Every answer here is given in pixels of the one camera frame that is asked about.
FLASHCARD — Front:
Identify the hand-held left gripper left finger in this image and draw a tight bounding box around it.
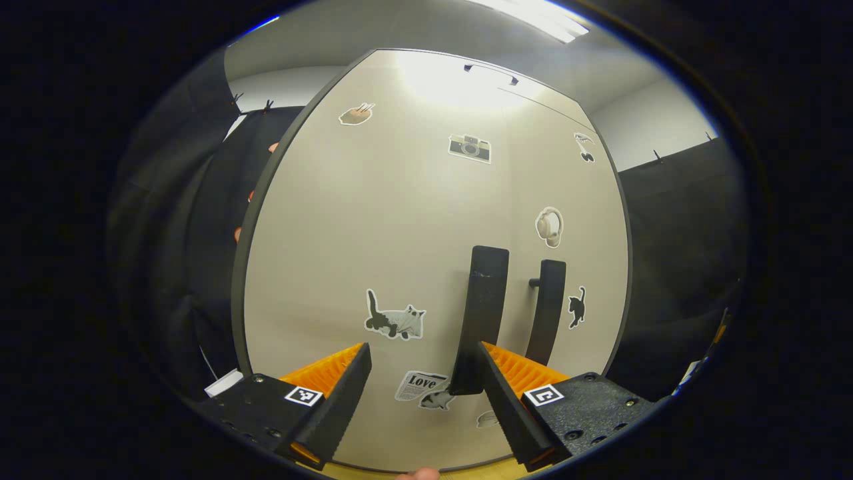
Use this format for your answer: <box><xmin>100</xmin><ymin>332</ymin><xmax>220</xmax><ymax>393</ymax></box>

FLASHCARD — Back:
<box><xmin>192</xmin><ymin>342</ymin><xmax>373</xmax><ymax>471</ymax></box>

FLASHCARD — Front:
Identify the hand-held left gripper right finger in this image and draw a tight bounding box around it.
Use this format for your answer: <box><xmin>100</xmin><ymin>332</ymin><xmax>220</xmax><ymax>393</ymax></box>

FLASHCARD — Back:
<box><xmin>474</xmin><ymin>341</ymin><xmax>656</xmax><ymax>472</ymax></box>

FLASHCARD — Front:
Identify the white door with headphones sticker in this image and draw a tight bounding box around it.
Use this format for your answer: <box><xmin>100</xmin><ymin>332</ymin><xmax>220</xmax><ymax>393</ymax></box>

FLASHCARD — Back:
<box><xmin>503</xmin><ymin>93</ymin><xmax>632</xmax><ymax>461</ymax></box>

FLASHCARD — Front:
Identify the white door with camera sticker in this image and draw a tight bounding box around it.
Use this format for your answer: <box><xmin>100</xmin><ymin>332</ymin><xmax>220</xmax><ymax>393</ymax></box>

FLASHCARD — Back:
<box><xmin>232</xmin><ymin>80</ymin><xmax>527</xmax><ymax>473</ymax></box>

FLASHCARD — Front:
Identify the white and grey cabinet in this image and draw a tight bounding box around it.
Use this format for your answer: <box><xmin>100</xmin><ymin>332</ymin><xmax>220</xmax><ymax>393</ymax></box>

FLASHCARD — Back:
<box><xmin>230</xmin><ymin>48</ymin><xmax>634</xmax><ymax>474</ymax></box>

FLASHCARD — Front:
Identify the white flat object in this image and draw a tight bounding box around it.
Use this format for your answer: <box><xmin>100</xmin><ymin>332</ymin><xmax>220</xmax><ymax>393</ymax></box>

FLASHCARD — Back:
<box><xmin>203</xmin><ymin>369</ymin><xmax>245</xmax><ymax>399</ymax></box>

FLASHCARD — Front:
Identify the black door handle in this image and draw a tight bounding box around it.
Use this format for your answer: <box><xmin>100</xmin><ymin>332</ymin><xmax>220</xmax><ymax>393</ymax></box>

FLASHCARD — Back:
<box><xmin>448</xmin><ymin>245</ymin><xmax>510</xmax><ymax>396</ymax></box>
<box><xmin>524</xmin><ymin>259</ymin><xmax>567</xmax><ymax>367</ymax></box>

